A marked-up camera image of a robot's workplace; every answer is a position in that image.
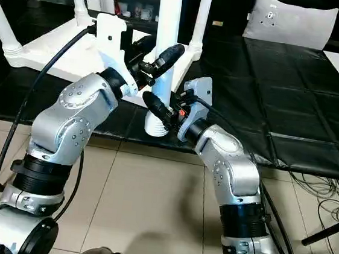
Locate white plastic table top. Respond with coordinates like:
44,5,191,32
0,7,205,112

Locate small white cup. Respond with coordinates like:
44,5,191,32
143,5,155,21

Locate small red bottle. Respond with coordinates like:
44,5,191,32
114,0,125,16

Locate black sofa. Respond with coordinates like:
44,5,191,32
206,0,339,51

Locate black work mat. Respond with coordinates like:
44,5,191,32
0,0,339,180

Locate light grey pillow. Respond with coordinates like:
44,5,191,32
241,0,339,51

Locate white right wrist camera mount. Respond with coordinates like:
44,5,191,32
176,74,215,144

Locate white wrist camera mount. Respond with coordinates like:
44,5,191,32
176,74,215,144
88,12,145,97

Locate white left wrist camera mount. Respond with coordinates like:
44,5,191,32
88,12,145,97

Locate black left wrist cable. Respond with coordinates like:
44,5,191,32
0,14,99,245

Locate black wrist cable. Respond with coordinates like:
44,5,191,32
0,14,99,245
179,96,320,254

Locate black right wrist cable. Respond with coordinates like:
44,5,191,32
179,96,320,254

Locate thin grey floor wires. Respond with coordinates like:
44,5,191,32
282,171,339,254

